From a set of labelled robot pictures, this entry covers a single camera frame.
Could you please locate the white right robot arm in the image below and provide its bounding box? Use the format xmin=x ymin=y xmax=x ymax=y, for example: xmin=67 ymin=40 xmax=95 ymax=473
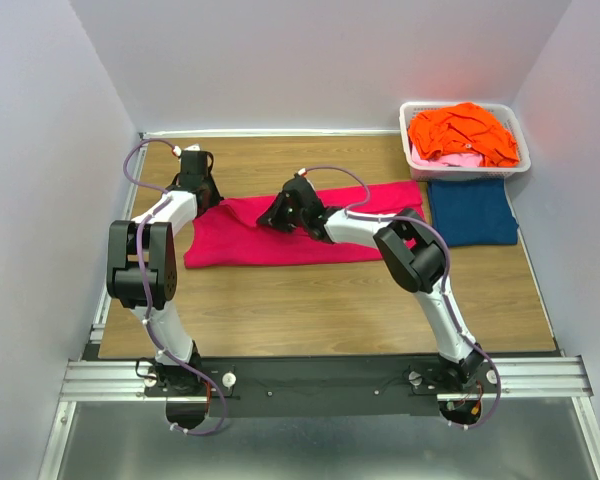
xmin=257 ymin=192 xmax=485 ymax=392

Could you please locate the aluminium front frame rail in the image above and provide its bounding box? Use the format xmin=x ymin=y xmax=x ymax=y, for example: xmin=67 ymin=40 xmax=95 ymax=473
xmin=60 ymin=357 xmax=593 ymax=403

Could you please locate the folded blue t shirt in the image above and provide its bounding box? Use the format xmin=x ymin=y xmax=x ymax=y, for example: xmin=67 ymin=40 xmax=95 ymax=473
xmin=427 ymin=179 xmax=519 ymax=247

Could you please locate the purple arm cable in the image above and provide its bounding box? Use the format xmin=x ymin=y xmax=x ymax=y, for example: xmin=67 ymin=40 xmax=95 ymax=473
xmin=123 ymin=139 xmax=229 ymax=437
xmin=299 ymin=165 xmax=502 ymax=431

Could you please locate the orange t shirt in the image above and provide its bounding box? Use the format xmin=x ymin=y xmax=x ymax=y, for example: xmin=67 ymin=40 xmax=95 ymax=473
xmin=407 ymin=102 xmax=520 ymax=168

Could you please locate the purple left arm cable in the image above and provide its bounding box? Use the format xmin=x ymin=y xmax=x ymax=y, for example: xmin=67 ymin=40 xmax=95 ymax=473
xmin=123 ymin=139 xmax=229 ymax=437

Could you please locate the white plastic laundry basket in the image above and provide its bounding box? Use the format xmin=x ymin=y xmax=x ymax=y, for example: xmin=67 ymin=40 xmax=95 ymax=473
xmin=399 ymin=101 xmax=531 ymax=181

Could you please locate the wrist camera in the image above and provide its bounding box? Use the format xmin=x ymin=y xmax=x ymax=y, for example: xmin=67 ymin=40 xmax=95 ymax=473
xmin=172 ymin=144 xmax=215 ymax=176
xmin=282 ymin=173 xmax=319 ymax=206

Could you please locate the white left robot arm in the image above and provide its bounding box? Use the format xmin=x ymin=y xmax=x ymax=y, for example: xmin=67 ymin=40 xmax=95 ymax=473
xmin=106 ymin=173 xmax=221 ymax=395

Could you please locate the light pink t shirt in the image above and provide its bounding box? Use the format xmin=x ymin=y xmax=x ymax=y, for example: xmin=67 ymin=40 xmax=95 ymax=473
xmin=411 ymin=148 xmax=483 ymax=168

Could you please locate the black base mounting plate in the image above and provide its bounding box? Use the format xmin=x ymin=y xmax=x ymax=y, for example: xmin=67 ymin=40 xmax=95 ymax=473
xmin=142 ymin=354 xmax=498 ymax=424

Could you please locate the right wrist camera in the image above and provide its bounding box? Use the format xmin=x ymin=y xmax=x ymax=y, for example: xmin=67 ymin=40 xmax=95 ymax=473
xmin=282 ymin=173 xmax=319 ymax=206

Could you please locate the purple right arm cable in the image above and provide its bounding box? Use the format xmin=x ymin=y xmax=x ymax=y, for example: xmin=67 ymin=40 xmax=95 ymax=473
xmin=299 ymin=165 xmax=502 ymax=431

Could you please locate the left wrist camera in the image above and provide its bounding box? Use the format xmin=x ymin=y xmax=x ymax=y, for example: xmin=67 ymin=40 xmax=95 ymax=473
xmin=172 ymin=144 xmax=215 ymax=176

